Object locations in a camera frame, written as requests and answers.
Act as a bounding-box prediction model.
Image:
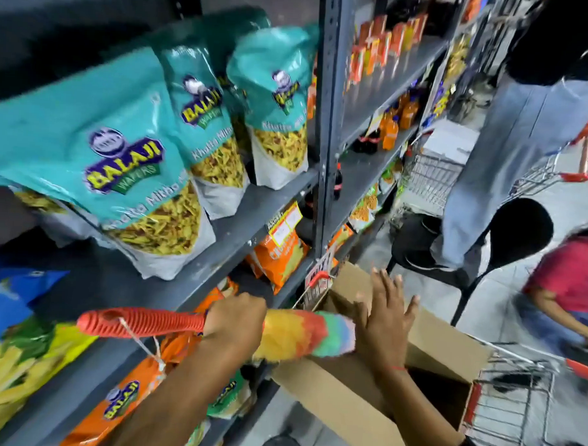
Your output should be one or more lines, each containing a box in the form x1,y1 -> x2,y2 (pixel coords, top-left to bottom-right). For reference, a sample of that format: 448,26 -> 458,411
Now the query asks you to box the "group of orange drink bottles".
378,89 -> 421,153

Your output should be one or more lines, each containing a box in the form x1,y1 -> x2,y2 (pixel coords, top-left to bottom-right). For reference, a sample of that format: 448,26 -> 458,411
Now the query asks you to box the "person's left hand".
202,291 -> 268,361

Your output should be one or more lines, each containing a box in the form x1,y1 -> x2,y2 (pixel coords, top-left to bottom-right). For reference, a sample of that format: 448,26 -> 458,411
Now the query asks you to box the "yellow price label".
266,201 -> 304,249

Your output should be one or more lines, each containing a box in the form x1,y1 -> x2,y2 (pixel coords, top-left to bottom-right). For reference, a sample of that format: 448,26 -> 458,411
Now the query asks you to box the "group of dark cola bottles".
351,128 -> 381,156

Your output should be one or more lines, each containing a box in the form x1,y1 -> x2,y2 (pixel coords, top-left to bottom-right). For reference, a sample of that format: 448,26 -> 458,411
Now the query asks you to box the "group of yellow packets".
443,34 -> 471,86

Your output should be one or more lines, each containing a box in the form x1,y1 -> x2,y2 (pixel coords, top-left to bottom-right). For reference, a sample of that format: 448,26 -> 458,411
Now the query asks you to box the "green snack packet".
207,369 -> 254,421

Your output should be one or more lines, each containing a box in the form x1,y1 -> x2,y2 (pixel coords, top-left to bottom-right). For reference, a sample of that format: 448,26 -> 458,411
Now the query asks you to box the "white box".
420,117 -> 480,167

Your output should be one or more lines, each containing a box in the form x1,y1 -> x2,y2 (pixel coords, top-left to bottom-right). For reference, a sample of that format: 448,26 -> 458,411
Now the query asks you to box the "black plastic chair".
384,192 -> 556,333

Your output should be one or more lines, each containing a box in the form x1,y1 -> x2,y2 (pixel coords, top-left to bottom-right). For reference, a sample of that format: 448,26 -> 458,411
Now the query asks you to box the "person's right hand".
350,268 -> 422,375

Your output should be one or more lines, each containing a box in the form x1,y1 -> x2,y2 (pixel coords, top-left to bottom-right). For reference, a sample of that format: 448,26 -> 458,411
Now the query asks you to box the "blue snack packet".
0,251 -> 71,344

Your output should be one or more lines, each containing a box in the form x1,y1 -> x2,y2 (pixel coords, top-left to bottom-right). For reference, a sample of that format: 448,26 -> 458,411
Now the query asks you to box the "row of orange juice cartons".
348,9 -> 429,88

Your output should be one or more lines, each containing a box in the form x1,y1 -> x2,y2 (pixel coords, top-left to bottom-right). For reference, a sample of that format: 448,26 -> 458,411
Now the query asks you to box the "red and white price tag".
302,249 -> 336,311

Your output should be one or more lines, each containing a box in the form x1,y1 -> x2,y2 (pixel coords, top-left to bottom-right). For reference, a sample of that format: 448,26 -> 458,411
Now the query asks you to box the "shopping cart with white box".
395,108 -> 588,230

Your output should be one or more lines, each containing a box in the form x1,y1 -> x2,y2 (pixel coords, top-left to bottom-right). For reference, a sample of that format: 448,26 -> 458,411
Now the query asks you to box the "multicolour duster with red handle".
75,300 -> 357,382

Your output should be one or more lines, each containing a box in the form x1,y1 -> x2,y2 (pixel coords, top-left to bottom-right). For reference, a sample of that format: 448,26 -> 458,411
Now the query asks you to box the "long orange snack packet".
58,270 -> 241,446

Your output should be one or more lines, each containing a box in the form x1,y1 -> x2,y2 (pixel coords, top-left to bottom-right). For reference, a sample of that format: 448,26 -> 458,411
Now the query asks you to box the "brown cardboard box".
269,259 -> 497,446

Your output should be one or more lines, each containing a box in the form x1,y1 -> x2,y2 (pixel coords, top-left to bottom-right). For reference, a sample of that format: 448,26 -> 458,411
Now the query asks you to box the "group of small snack packets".
347,157 -> 405,235

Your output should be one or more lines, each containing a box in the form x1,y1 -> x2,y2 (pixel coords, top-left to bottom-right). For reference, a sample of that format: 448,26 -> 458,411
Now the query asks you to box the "person's right forearm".
373,366 -> 469,446

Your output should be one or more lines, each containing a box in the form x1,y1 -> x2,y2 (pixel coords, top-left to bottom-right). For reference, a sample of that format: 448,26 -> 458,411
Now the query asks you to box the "large teal snack packet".
0,41 -> 225,283

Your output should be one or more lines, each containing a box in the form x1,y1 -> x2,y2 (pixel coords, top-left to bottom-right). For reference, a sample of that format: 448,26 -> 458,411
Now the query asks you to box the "grey metal shelf rack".
0,0 -> 479,446

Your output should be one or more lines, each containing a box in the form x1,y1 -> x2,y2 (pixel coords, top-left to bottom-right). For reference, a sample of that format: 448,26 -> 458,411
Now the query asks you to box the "empty wire shopping cart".
461,335 -> 588,446

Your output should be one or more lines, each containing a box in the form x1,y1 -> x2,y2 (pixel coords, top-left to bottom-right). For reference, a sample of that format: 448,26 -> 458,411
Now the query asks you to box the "yellow chips packet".
0,315 -> 99,446

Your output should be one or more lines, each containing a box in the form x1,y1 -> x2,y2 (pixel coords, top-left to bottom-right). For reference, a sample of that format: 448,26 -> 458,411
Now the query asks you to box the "person's left forearm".
96,341 -> 256,446

